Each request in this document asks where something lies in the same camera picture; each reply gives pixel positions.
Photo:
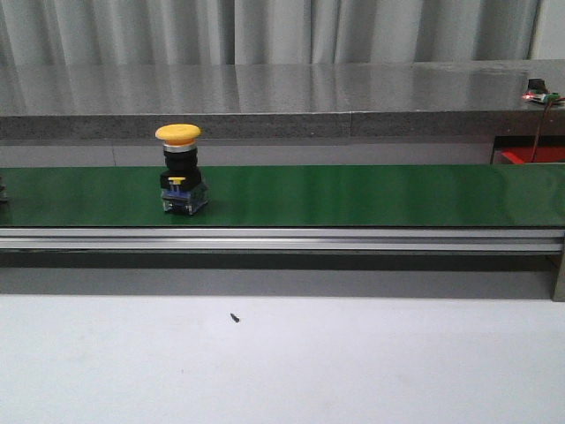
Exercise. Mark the yellow mushroom push button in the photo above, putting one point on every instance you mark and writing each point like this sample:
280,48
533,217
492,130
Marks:
183,190

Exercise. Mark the grey stone counter shelf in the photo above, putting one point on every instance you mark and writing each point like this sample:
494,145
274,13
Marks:
479,98

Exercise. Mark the green conveyor belt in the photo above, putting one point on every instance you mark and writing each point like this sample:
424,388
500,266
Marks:
474,195

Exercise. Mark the red plastic tray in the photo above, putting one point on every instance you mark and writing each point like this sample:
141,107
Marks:
526,155

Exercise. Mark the small green circuit board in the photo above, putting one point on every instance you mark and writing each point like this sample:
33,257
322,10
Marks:
540,97

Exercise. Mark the black sensor module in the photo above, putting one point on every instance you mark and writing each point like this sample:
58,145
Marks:
536,85

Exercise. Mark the grey pleated curtain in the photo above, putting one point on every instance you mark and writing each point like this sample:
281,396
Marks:
264,32

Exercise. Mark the aluminium conveyor frame rail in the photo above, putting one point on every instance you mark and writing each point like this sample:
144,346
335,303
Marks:
317,262

